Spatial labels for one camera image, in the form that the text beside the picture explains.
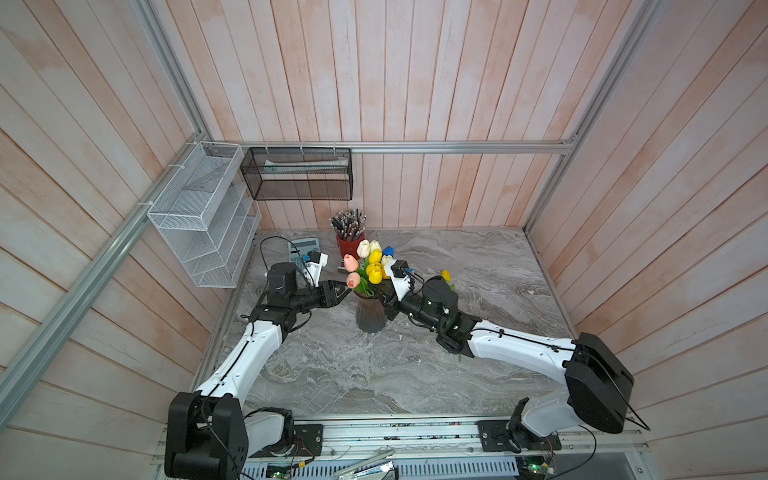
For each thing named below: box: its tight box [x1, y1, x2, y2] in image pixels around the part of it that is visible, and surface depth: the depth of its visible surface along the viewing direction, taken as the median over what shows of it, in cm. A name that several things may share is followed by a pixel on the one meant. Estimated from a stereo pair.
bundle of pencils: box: [329, 208, 367, 241], surface depth 100 cm
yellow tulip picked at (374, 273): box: [366, 262, 383, 285], surface depth 70 cm
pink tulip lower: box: [346, 272, 361, 288], surface depth 72 cm
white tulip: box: [356, 239, 370, 258], surface depth 76 cm
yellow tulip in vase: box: [369, 248, 383, 264], surface depth 75 cm
